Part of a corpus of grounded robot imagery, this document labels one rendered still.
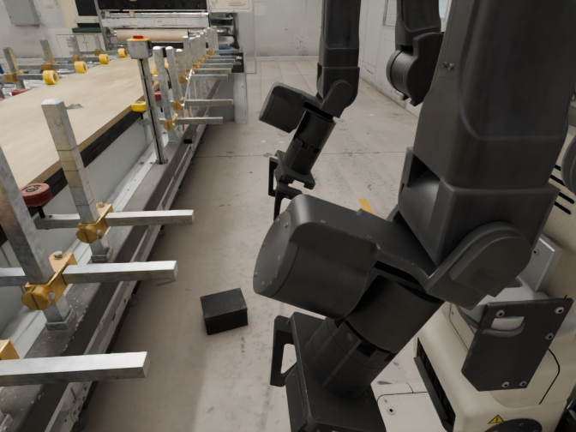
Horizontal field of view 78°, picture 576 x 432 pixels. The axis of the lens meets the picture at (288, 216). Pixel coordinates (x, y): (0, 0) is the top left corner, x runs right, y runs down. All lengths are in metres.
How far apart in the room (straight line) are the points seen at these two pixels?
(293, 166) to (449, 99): 0.46
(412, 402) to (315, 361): 1.01
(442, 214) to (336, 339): 0.12
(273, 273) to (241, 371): 1.45
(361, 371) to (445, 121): 0.18
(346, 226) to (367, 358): 0.10
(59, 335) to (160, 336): 0.93
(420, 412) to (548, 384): 0.65
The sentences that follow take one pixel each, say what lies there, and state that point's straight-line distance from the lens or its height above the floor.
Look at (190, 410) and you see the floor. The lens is 1.59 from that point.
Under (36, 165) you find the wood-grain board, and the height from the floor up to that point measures 0.90.
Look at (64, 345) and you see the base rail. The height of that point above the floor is 0.70.
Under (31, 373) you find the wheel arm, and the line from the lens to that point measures 0.75.
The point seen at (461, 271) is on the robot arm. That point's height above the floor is 1.21.
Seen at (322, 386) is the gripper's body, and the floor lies 1.09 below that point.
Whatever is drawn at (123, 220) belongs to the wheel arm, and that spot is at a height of 0.81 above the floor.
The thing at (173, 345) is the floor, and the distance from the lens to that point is 1.80.
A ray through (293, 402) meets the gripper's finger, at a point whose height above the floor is 1.08.
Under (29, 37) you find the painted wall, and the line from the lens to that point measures 12.57.
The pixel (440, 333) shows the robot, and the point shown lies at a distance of 0.76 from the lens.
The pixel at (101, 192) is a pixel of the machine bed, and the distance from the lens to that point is 1.67.
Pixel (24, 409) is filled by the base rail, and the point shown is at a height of 0.70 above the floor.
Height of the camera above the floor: 1.33
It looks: 30 degrees down
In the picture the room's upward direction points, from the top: straight up
